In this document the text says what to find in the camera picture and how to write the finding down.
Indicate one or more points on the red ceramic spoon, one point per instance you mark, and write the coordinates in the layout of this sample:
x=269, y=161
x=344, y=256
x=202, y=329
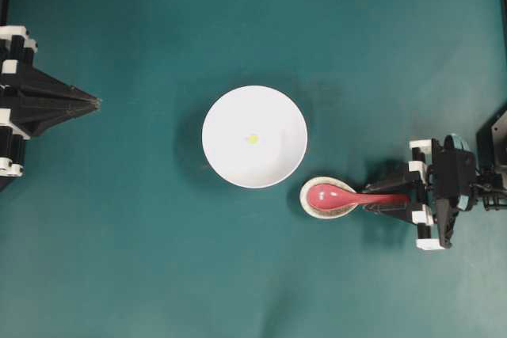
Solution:
x=327, y=197

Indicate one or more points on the white round bowl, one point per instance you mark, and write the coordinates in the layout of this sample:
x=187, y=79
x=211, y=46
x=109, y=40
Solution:
x=261, y=110

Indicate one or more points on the black frame rail right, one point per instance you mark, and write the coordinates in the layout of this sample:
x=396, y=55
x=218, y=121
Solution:
x=497, y=36

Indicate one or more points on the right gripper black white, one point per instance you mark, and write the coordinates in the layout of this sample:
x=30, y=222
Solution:
x=419, y=212

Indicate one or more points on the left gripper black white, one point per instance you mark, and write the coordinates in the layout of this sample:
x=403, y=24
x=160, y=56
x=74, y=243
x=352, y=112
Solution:
x=17, y=48

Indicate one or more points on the small speckled spoon rest dish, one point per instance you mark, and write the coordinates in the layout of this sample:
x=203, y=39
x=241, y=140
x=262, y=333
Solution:
x=313, y=211

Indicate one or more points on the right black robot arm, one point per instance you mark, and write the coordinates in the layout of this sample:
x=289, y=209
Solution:
x=490, y=169

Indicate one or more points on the yellow hexagonal prism block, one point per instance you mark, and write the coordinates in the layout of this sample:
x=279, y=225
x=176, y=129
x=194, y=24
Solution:
x=252, y=139

